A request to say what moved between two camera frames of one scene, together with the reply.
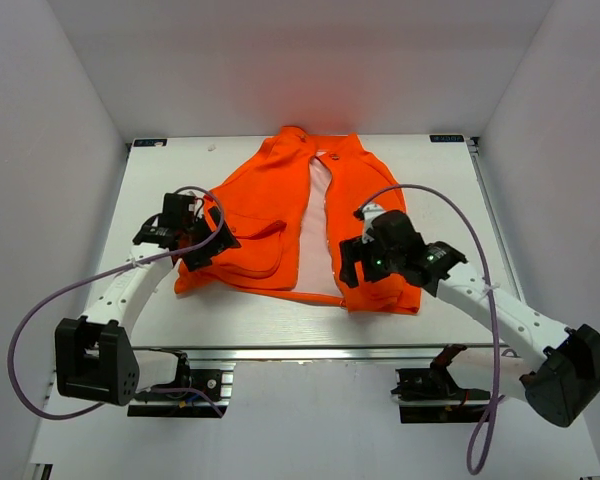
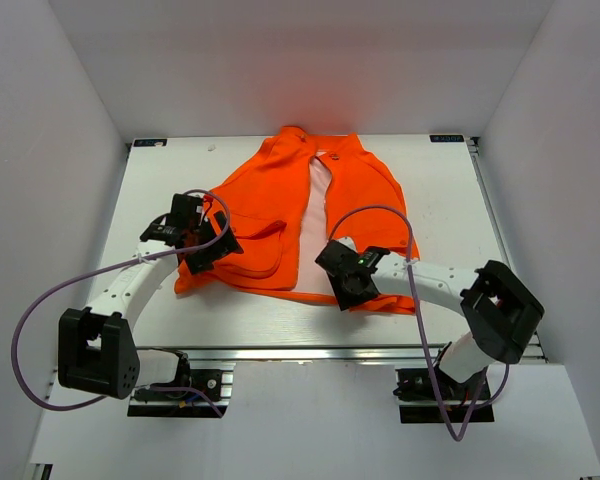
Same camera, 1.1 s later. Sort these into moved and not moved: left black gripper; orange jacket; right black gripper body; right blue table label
Moved: right black gripper body
Not moved: right blue table label; left black gripper; orange jacket
